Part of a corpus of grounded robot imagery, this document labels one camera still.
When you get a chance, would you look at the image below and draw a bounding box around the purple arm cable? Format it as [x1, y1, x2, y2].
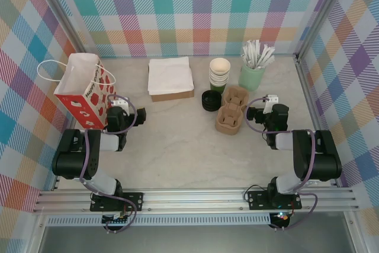
[244, 96, 319, 232]
[79, 94, 139, 233]

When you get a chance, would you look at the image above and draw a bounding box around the stack of white napkins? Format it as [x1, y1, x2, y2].
[147, 56, 195, 95]

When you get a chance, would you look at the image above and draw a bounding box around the white slotted cable duct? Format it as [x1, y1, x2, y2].
[46, 216, 272, 227]

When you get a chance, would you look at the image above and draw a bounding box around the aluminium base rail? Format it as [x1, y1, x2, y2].
[31, 187, 361, 214]

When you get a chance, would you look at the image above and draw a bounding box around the mint green holder cup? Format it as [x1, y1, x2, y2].
[238, 62, 266, 92]

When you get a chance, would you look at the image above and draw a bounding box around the small circuit board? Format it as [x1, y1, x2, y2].
[101, 213, 131, 226]
[268, 211, 293, 224]

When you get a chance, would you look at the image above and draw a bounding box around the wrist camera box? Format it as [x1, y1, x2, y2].
[263, 94, 280, 114]
[112, 97, 131, 115]

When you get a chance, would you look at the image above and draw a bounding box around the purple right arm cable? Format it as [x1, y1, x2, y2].
[244, 96, 319, 232]

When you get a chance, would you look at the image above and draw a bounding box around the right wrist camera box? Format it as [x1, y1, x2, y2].
[263, 94, 280, 114]

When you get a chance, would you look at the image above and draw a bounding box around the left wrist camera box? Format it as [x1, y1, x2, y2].
[112, 97, 131, 115]

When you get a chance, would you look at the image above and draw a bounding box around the aluminium frame leg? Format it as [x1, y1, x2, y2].
[28, 213, 48, 253]
[343, 211, 368, 253]

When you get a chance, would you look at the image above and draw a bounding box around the red and white paper bag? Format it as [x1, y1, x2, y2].
[37, 53, 118, 128]

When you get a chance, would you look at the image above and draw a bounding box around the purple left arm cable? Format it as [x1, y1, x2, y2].
[79, 94, 139, 233]

